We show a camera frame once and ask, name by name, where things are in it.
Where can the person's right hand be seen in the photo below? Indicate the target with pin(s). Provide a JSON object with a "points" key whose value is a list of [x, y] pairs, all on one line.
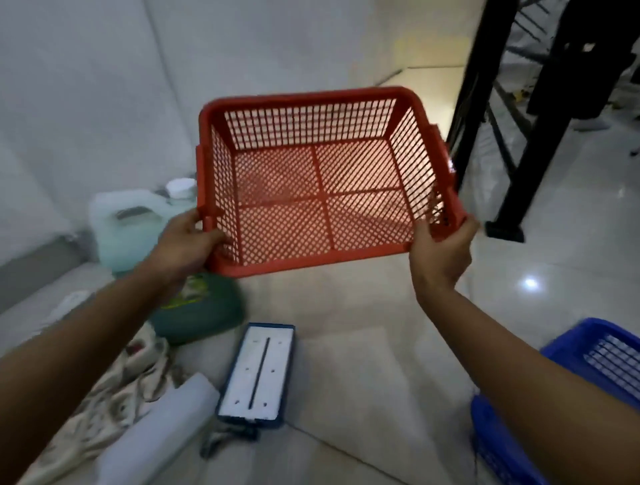
{"points": [[442, 265]]}

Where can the person's left hand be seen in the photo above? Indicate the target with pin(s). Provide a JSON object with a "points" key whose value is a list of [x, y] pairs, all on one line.
{"points": [[180, 250]]}

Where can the green dish soap jug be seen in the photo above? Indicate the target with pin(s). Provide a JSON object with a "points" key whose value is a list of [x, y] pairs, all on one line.
{"points": [[130, 240]]}

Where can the red plastic basket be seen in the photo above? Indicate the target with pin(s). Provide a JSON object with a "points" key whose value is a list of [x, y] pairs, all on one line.
{"points": [[320, 200]]}

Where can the blue framed white board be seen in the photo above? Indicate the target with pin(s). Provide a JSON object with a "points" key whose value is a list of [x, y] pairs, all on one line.
{"points": [[257, 372]]}

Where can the patterned beige cloth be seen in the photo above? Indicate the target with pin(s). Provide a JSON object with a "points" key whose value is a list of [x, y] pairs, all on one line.
{"points": [[120, 394]]}

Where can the blue plastic basket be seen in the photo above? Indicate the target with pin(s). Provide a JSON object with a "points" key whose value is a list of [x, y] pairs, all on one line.
{"points": [[605, 350]]}

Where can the white paper roll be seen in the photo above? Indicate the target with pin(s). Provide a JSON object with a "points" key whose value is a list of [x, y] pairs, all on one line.
{"points": [[155, 434]]}

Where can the person's left forearm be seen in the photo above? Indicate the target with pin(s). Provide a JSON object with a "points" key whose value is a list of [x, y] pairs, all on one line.
{"points": [[65, 360]]}

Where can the person's right forearm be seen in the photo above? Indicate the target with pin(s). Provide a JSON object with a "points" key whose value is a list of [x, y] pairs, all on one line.
{"points": [[540, 399]]}

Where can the black metal stair railing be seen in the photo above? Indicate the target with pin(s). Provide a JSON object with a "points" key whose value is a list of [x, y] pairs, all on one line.
{"points": [[485, 75]]}

